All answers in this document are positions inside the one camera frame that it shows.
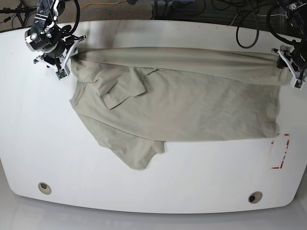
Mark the beige T-shirt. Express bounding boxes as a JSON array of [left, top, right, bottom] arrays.
[[70, 48, 289, 170]]

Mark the left-side wrist camera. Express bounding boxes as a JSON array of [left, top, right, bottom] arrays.
[[290, 77, 306, 91]]

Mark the red tape rectangle marking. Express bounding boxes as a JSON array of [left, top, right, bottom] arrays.
[[269, 133, 290, 170]]

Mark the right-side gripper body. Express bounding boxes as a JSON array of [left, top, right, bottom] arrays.
[[33, 35, 86, 72]]

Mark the left table cable grommet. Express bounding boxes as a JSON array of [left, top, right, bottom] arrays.
[[38, 183, 52, 195]]

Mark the yellow cable on floor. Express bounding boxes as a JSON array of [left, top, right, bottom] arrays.
[[73, 1, 120, 22]]

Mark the right-side wrist camera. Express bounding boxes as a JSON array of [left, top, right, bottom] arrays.
[[56, 69, 70, 80]]

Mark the table cable grommet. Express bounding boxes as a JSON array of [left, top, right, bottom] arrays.
[[248, 191, 263, 204], [38, 183, 52, 195]]

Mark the black tripod stand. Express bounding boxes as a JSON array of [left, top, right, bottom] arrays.
[[0, 0, 36, 29]]

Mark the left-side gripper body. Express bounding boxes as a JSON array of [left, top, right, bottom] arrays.
[[272, 45, 307, 81]]

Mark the right table cable grommet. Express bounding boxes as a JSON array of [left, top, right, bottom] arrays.
[[248, 191, 263, 204]]

